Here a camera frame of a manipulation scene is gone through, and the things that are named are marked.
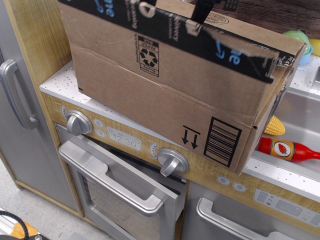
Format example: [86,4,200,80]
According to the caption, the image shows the yellow toy lemon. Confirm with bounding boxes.
[309,38,320,56]

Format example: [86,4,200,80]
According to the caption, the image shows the large brown cardboard box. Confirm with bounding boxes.
[58,0,306,175]

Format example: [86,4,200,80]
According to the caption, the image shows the black hanging spatula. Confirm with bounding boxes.
[223,0,239,12]

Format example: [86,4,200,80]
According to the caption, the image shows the left silver oven knob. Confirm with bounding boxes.
[66,109,93,136]

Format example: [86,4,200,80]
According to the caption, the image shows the silver dishwasher door handle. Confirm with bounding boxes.
[196,197,294,240]

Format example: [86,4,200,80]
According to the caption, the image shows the silver oven door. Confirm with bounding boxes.
[58,139,186,240]

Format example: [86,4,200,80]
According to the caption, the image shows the yellow toy corn cob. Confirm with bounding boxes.
[264,115,286,136]

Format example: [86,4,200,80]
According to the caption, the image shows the silver fridge door handle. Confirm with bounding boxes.
[0,59,39,131]

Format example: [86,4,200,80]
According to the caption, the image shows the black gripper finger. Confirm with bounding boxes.
[191,0,221,24]
[140,0,157,6]

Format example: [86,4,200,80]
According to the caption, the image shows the blue toy bowl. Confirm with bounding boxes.
[299,45,313,66]

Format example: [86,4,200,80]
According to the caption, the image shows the silver oven knob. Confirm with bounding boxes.
[66,109,93,136]
[157,148,189,177]

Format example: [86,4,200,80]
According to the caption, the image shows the right silver oven knob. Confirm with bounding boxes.
[157,148,189,177]

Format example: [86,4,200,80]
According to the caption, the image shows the orange object on floor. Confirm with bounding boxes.
[10,222,38,240]

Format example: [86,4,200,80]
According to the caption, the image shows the black ribbed cable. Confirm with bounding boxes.
[0,210,28,238]

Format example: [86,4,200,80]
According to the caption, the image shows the silver toy sink basin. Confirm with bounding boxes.
[250,87,320,179]

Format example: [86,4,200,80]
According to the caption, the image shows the red toy ketchup bottle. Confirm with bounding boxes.
[256,137,320,163]

